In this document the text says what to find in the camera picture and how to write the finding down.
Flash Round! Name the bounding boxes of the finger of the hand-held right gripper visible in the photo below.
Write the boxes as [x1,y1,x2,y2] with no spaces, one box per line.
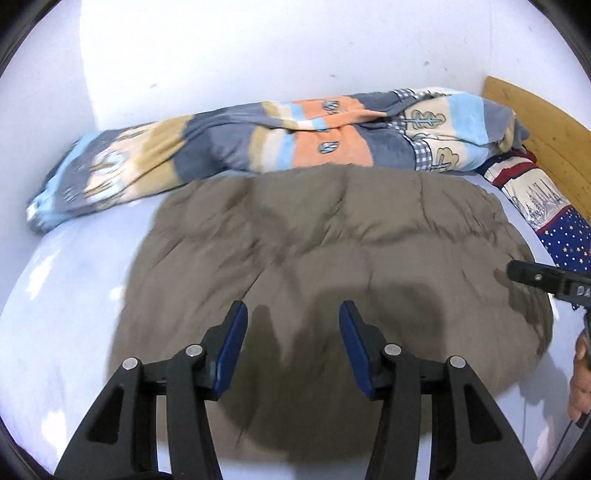
[506,260,570,297]

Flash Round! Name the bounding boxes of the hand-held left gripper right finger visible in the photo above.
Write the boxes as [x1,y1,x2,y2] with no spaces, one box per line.
[338,300,539,480]

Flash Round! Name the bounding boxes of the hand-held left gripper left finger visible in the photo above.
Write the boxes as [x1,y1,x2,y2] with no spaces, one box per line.
[54,300,249,480]

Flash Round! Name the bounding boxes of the brown quilted hooded jacket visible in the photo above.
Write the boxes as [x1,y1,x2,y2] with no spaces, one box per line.
[108,164,555,464]

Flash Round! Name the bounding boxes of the person's right hand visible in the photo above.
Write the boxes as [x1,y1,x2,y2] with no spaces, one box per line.
[567,330,591,423]

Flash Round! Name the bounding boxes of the star and building print pillow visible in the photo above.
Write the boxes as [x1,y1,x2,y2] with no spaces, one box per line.
[475,147,591,274]

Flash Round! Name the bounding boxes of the wooden headboard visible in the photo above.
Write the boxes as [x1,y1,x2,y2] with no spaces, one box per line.
[482,76,591,219]

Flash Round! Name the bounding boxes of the printed fleece blanket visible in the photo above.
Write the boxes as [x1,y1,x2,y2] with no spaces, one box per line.
[25,86,532,234]

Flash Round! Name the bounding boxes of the black cable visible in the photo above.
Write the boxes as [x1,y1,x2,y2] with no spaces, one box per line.
[538,413,588,480]

